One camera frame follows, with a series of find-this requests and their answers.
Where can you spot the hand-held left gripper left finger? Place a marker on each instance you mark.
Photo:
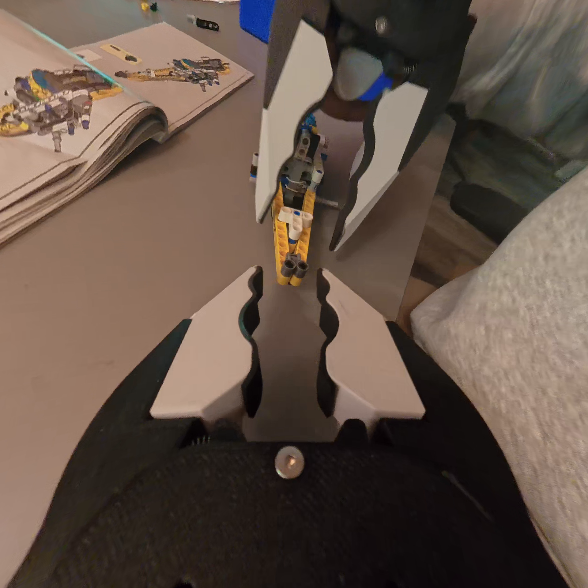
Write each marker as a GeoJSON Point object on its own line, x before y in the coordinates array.
{"type": "Point", "coordinates": [206, 358]}

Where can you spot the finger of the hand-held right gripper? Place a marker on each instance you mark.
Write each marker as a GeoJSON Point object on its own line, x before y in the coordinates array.
{"type": "Point", "coordinates": [390, 147]}
{"type": "Point", "coordinates": [287, 115]}

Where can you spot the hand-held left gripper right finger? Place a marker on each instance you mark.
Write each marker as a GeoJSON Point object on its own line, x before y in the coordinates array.
{"type": "Point", "coordinates": [367, 363]}

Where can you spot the yellow lego model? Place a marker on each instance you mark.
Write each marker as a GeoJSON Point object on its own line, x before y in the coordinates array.
{"type": "Point", "coordinates": [294, 248]}

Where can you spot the tiny yellow black lego piece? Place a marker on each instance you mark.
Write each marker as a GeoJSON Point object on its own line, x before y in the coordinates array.
{"type": "Point", "coordinates": [148, 5]}

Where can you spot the open lego instruction booklet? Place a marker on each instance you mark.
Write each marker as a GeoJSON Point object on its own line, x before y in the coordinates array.
{"type": "Point", "coordinates": [92, 147]}

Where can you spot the blue box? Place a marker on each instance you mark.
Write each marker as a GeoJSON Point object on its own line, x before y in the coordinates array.
{"type": "Point", "coordinates": [252, 18]}

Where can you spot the dark rounded object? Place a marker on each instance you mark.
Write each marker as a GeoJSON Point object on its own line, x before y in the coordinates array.
{"type": "Point", "coordinates": [487, 211]}

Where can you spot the white bedding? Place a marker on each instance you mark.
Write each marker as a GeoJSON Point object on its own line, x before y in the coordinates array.
{"type": "Point", "coordinates": [528, 69]}

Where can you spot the person's grey trouser leg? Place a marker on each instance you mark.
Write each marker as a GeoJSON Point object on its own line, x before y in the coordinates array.
{"type": "Point", "coordinates": [514, 367]}

